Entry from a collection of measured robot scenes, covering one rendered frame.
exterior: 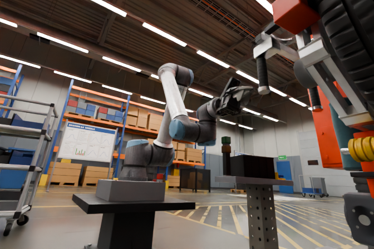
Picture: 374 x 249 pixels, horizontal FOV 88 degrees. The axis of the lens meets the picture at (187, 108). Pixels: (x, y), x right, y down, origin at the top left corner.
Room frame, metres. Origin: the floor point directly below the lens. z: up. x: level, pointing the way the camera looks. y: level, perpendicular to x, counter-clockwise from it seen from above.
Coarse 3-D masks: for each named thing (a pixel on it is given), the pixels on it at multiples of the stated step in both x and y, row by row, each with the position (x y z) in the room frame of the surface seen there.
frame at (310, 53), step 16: (304, 32) 0.42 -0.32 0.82; (320, 32) 0.38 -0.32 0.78; (304, 48) 0.41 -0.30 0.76; (320, 48) 0.38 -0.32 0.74; (304, 64) 0.43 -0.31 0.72; (320, 64) 0.44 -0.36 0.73; (336, 64) 0.39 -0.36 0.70; (320, 80) 0.44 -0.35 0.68; (336, 80) 0.42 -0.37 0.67; (336, 96) 0.46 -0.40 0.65; (352, 96) 0.43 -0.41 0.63; (352, 112) 0.47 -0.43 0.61; (368, 112) 0.44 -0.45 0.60; (368, 128) 0.52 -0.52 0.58
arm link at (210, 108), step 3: (213, 99) 0.81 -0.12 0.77; (210, 102) 0.82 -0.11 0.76; (213, 102) 0.81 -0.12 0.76; (210, 105) 0.82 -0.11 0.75; (213, 105) 0.81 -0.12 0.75; (207, 108) 0.85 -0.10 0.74; (210, 108) 0.82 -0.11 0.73; (213, 108) 0.81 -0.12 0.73; (210, 111) 0.83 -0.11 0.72; (213, 111) 0.82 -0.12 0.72; (219, 111) 0.82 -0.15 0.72; (210, 114) 0.85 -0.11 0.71; (213, 114) 0.84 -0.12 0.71; (216, 117) 0.87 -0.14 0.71
